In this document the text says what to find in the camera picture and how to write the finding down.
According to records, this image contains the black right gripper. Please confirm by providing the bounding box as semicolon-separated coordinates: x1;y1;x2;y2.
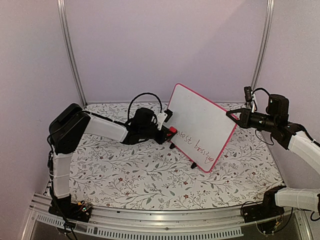
226;108;277;133

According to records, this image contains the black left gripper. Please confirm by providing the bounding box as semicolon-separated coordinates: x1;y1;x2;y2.
140;125;175;145

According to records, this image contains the red whiteboard eraser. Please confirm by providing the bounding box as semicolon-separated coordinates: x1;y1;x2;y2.
169;126;177;134

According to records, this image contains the pink framed whiteboard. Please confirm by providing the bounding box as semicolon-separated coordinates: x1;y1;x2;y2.
165;83;237;173

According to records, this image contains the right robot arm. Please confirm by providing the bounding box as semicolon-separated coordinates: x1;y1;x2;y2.
226;94;320;223

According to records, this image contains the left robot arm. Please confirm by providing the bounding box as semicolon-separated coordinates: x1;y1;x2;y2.
47;103;178;217

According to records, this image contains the black whiteboard stand foot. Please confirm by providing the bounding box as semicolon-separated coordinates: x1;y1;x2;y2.
169;143;176;150

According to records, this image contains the floral patterned table mat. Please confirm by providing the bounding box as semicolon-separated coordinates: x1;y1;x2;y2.
48;102;287;210

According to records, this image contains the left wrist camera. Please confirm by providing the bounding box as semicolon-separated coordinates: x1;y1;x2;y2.
156;109;173;131

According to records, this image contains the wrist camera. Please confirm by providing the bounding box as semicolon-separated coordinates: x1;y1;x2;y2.
156;109;173;131
244;86;258;113

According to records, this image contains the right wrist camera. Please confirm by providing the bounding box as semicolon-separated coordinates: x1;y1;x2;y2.
244;86;258;113

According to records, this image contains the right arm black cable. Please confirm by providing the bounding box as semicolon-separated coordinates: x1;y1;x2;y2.
253;86;276;147

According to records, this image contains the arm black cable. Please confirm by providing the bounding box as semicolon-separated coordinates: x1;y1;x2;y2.
127;92;164;121
253;86;276;147

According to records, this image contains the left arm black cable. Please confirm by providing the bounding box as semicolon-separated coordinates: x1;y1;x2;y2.
127;92;164;121

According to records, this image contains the right aluminium frame post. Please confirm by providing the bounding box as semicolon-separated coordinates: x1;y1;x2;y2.
250;0;275;90

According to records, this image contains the aluminium frame post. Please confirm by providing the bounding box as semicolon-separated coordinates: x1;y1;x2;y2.
56;0;88;106
250;0;275;90

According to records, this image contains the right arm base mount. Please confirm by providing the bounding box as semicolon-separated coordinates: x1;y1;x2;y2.
240;203;285;223

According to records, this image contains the front aluminium rail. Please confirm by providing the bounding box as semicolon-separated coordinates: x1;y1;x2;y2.
22;193;320;240

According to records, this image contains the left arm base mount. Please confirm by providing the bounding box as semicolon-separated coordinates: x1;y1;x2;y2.
48;198;93;223

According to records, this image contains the left aluminium frame post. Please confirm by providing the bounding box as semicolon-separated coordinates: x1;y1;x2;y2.
56;0;88;106

